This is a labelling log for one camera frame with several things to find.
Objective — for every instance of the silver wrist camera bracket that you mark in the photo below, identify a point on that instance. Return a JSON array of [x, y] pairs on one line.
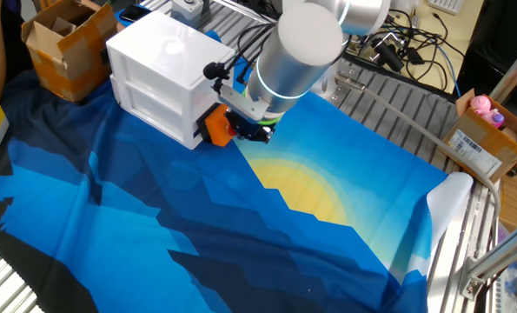
[[240, 102]]

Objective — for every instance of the black computer case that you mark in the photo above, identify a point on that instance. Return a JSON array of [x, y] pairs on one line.
[[497, 39]]

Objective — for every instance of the black smartphone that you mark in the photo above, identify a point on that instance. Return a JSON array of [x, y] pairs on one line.
[[132, 13]]

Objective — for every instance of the grey switch box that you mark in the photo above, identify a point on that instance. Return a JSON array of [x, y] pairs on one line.
[[186, 9]]

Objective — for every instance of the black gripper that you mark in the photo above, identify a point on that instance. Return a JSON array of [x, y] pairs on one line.
[[253, 129]]

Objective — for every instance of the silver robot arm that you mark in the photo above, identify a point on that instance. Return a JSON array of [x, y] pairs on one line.
[[293, 61]]

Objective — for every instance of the pink toy figure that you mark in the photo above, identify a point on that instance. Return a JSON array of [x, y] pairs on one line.
[[481, 104]]

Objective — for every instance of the white computer keyboard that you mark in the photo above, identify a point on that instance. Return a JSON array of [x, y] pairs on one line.
[[447, 5]]

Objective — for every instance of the blue mountain print cloth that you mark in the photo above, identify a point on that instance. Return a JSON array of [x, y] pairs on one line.
[[154, 217]]

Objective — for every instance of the man in black shirt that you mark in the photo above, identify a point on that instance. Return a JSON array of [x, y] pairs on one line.
[[17, 48]]

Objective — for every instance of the open taped cardboard box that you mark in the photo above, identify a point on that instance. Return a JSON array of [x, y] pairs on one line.
[[67, 56]]

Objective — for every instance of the white plastic drawer cabinet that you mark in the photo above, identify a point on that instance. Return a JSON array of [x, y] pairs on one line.
[[162, 69]]

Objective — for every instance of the aluminium frame post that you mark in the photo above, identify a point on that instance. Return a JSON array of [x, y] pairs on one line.
[[514, 69]]

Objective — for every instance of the aluminium frame corner beam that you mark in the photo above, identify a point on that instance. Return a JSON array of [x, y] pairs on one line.
[[501, 256]]

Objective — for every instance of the pink purple toy bottle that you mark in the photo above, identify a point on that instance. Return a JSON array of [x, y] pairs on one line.
[[497, 118]]

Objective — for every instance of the labelled cardboard box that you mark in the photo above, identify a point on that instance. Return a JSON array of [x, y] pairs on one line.
[[479, 145]]

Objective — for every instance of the orange box with red button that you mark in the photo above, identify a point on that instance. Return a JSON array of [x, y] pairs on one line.
[[216, 128]]

